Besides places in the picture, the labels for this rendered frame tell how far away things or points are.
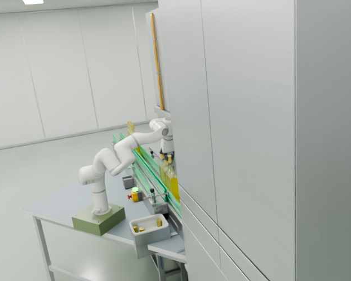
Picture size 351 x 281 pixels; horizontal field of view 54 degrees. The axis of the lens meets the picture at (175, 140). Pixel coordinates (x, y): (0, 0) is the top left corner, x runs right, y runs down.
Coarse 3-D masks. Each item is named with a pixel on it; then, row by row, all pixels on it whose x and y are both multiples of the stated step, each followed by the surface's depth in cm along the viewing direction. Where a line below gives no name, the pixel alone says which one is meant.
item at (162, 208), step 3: (159, 204) 226; (162, 204) 226; (165, 204) 226; (153, 207) 225; (156, 207) 224; (159, 207) 225; (162, 207) 226; (165, 207) 227; (153, 210) 227; (156, 210) 225; (159, 210) 225; (162, 210) 226; (165, 210) 227; (156, 213) 225; (159, 213) 226; (162, 213) 227; (165, 213) 228
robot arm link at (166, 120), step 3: (165, 117) 210; (168, 117) 210; (153, 120) 207; (156, 120) 206; (159, 120) 207; (162, 120) 208; (165, 120) 207; (168, 120) 207; (150, 123) 207; (153, 123) 205; (165, 123) 207; (168, 123) 207; (171, 123) 207; (150, 126) 207; (168, 126) 208; (171, 126) 208; (171, 129) 209; (168, 132) 210; (171, 132) 210; (168, 135) 211
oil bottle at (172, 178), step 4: (172, 176) 219; (176, 176) 219; (172, 180) 219; (176, 180) 220; (172, 184) 220; (176, 184) 221; (172, 188) 221; (176, 188) 222; (172, 192) 222; (176, 192) 222; (176, 196) 223
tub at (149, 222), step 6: (150, 216) 221; (156, 216) 222; (162, 216) 219; (132, 222) 218; (138, 222) 219; (144, 222) 221; (150, 222) 222; (156, 222) 223; (162, 222) 220; (132, 228) 209; (138, 228) 220; (150, 228) 221; (156, 228) 207; (162, 228) 209; (138, 234) 203
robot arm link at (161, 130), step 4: (156, 124) 203; (160, 124) 202; (164, 124) 202; (156, 128) 202; (160, 128) 199; (164, 128) 200; (168, 128) 203; (136, 132) 202; (152, 132) 198; (156, 132) 198; (160, 132) 200; (164, 132) 201; (132, 136) 199; (136, 136) 199; (140, 136) 199; (144, 136) 198; (148, 136) 198; (152, 136) 198; (156, 136) 199; (160, 136) 201; (164, 136) 203; (136, 140) 199; (140, 140) 200; (144, 140) 200; (148, 140) 199; (152, 140) 200; (156, 140) 201; (140, 144) 201
